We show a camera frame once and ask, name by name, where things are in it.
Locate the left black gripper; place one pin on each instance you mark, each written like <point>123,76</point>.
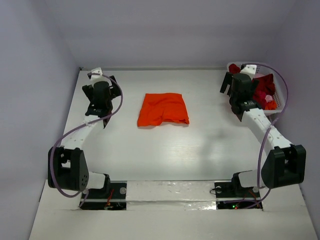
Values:
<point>88,89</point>

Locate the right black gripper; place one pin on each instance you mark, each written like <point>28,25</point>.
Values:
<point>227,81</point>

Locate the orange t shirt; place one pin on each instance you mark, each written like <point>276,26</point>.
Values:
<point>158,108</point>

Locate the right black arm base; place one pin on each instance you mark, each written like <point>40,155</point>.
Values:
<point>228,198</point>

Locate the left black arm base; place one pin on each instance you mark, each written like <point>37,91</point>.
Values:
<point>113,200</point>

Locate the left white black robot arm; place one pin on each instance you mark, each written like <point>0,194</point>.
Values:
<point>67,166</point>

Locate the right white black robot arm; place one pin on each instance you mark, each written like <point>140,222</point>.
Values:
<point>280,162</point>

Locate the dark red t shirt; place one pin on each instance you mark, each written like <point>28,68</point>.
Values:
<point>266,82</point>

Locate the white plastic basket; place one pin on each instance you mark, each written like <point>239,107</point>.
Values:
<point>277,100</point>

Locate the small orange cloth in basket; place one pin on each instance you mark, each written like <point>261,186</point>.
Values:
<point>271,105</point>

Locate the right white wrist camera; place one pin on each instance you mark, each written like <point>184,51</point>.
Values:
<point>249,69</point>

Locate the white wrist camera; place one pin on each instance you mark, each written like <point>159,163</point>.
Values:
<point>96,72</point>
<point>249,69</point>

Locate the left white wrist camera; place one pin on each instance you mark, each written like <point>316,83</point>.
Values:
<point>96,72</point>

